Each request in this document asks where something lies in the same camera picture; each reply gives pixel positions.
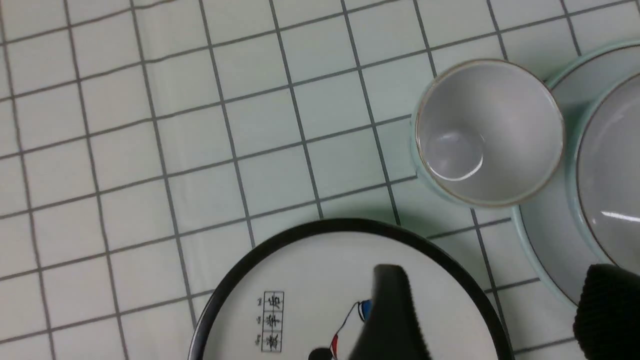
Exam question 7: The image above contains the pale blue plate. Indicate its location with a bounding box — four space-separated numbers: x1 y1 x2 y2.
512 39 640 309

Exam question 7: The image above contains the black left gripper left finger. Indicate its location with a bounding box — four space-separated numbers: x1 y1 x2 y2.
348 264 432 360

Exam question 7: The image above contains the white plate with children picture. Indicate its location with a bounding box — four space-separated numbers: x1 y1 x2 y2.
187 218 515 360

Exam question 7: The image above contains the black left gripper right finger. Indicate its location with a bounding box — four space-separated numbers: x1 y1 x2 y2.
573 263 640 360

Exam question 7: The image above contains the pale blue shallow bowl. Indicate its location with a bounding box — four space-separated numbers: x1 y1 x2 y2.
566 73 640 274

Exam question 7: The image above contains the white grid tablecloth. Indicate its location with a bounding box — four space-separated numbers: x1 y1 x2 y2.
0 0 639 360

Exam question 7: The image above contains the pale blue cup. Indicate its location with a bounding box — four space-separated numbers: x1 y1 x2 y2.
409 58 567 208

